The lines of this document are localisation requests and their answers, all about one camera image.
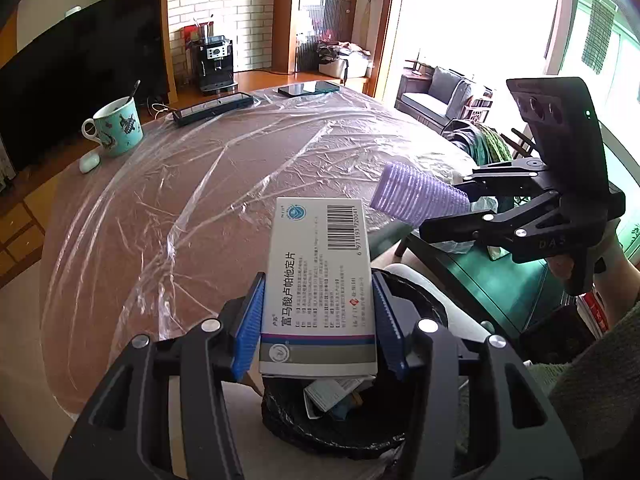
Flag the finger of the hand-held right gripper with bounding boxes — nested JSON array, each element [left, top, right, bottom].
[[457, 156, 555, 203], [419, 191, 562, 248]]

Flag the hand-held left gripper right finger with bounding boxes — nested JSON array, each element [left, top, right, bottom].
[[371, 271, 583, 480]]

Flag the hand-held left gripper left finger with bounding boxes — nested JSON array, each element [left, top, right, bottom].
[[52, 271, 266, 480]]

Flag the purple hair roller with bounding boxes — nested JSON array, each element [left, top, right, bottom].
[[370, 161, 471, 225]]

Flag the white medicine box blue logo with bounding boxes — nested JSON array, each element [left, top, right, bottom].
[[259, 197, 378, 378]]

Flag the trash bin with black bag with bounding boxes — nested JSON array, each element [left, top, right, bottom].
[[260, 265, 501, 461]]

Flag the person's right forearm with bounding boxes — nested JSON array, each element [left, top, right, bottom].
[[530, 302, 640, 461]]

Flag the person's right hand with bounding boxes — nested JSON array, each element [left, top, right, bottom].
[[547, 232, 640, 333]]

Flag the dark jacket on chair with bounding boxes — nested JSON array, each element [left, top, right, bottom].
[[442, 120, 513, 171]]

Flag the grey sofa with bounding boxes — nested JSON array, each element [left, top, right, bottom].
[[395, 65, 493, 133]]

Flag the clear plastic table cover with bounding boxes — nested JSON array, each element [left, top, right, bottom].
[[40, 87, 481, 411]]

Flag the black smartphone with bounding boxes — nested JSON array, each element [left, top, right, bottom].
[[278, 80, 341, 98]]

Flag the teal printed mug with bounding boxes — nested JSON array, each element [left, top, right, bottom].
[[81, 96, 144, 157]]

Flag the black ribbed heater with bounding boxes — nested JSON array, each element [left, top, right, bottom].
[[295, 32, 321, 72]]

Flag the black coffee machine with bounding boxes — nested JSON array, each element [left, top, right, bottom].
[[191, 36, 240, 93]]

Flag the red container with sticks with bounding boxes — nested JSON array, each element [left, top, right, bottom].
[[182, 17, 213, 43]]

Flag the black television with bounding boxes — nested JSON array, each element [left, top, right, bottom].
[[0, 0, 168, 173]]

